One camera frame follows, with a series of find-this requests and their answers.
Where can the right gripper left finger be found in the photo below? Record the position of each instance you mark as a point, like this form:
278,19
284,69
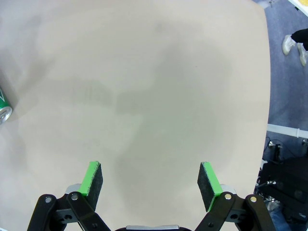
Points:
92,190

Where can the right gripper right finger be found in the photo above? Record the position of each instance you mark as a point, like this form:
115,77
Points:
207,190

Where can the green soda can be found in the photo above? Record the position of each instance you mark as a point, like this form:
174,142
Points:
3,106

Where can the black equipment base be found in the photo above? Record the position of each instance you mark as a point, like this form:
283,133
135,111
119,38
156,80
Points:
286,178

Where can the white sneaker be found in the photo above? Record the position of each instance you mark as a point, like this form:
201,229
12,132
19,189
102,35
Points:
302,55
287,44

